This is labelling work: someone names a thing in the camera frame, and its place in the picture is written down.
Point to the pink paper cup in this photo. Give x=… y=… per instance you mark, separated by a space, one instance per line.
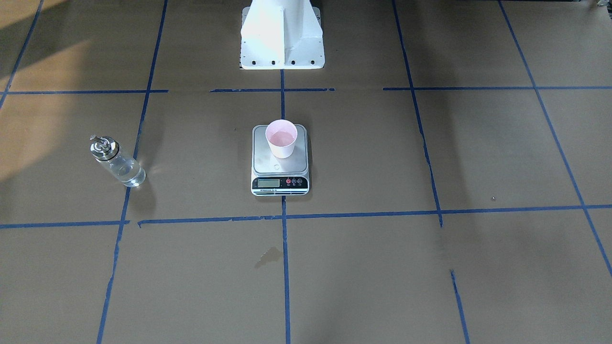
x=281 y=136

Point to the clear glass sauce bottle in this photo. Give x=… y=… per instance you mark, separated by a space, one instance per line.
x=108 y=152

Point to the silver digital kitchen scale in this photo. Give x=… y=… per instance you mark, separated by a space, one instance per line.
x=273 y=176

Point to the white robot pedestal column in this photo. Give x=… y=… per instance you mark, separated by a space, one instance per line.
x=281 y=34

